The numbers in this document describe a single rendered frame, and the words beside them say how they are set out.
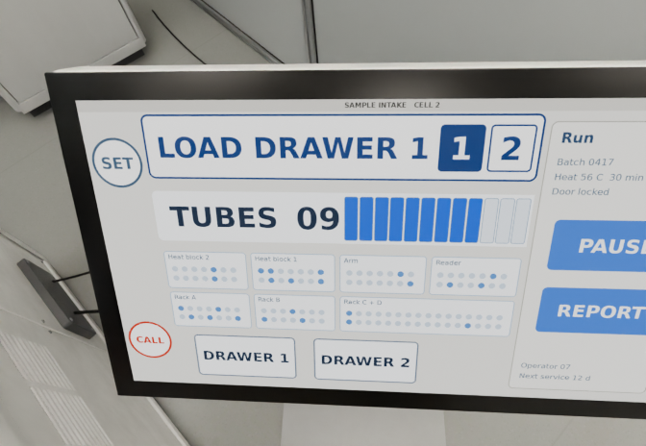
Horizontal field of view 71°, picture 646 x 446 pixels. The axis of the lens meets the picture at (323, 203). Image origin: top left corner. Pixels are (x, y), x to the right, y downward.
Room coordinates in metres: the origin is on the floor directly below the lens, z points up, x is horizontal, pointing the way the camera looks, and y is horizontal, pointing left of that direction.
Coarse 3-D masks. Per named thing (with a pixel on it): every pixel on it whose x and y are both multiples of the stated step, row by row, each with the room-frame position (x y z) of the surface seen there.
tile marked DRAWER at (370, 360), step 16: (320, 352) 0.08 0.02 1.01; (336, 352) 0.08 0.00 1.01; (352, 352) 0.08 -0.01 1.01; (368, 352) 0.08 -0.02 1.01; (384, 352) 0.08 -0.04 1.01; (400, 352) 0.07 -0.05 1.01; (416, 352) 0.07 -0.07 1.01; (320, 368) 0.07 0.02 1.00; (336, 368) 0.07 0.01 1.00; (352, 368) 0.07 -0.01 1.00; (368, 368) 0.07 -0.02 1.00; (384, 368) 0.06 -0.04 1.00; (400, 368) 0.06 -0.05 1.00; (416, 368) 0.06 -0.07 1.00
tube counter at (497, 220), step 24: (312, 192) 0.18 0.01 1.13; (312, 216) 0.17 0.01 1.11; (336, 216) 0.17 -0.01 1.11; (360, 216) 0.16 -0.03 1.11; (384, 216) 0.16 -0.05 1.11; (408, 216) 0.16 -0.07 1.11; (432, 216) 0.15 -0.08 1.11; (456, 216) 0.15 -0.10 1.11; (480, 216) 0.15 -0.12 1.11; (504, 216) 0.15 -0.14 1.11; (528, 216) 0.14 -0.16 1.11; (312, 240) 0.15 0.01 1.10; (336, 240) 0.15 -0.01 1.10; (360, 240) 0.15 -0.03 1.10; (384, 240) 0.15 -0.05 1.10; (408, 240) 0.14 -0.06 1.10; (432, 240) 0.14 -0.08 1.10; (456, 240) 0.14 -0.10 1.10; (480, 240) 0.14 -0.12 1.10; (504, 240) 0.13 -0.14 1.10
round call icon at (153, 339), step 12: (132, 324) 0.12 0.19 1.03; (144, 324) 0.12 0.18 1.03; (156, 324) 0.12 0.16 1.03; (168, 324) 0.12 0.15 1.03; (132, 336) 0.12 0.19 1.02; (144, 336) 0.11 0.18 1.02; (156, 336) 0.11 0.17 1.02; (168, 336) 0.11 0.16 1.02; (132, 348) 0.11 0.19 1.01; (144, 348) 0.11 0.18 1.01; (156, 348) 0.10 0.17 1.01; (168, 348) 0.10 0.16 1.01
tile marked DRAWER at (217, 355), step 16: (208, 336) 0.11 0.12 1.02; (224, 336) 0.10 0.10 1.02; (240, 336) 0.10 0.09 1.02; (256, 336) 0.10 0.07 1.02; (272, 336) 0.10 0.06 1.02; (288, 336) 0.10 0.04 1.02; (208, 352) 0.10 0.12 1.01; (224, 352) 0.09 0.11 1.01; (240, 352) 0.09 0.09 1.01; (256, 352) 0.09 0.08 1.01; (272, 352) 0.09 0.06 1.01; (288, 352) 0.09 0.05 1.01; (208, 368) 0.08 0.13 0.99; (224, 368) 0.08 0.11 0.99; (240, 368) 0.08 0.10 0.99; (256, 368) 0.08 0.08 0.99; (272, 368) 0.08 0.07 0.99; (288, 368) 0.07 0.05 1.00
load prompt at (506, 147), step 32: (160, 128) 0.23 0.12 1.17; (192, 128) 0.23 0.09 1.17; (224, 128) 0.22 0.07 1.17; (256, 128) 0.22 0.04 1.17; (288, 128) 0.22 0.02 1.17; (320, 128) 0.21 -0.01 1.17; (352, 128) 0.21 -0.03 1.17; (384, 128) 0.21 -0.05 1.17; (416, 128) 0.20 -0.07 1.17; (448, 128) 0.20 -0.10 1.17; (480, 128) 0.19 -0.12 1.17; (512, 128) 0.19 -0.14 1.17; (544, 128) 0.19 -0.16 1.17; (160, 160) 0.22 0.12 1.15; (192, 160) 0.21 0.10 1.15; (224, 160) 0.21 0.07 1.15; (256, 160) 0.20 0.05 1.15; (288, 160) 0.20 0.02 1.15; (320, 160) 0.20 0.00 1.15; (352, 160) 0.19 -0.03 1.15; (384, 160) 0.19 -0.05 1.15; (416, 160) 0.19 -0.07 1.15; (448, 160) 0.18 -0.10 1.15; (480, 160) 0.18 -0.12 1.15; (512, 160) 0.18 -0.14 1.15
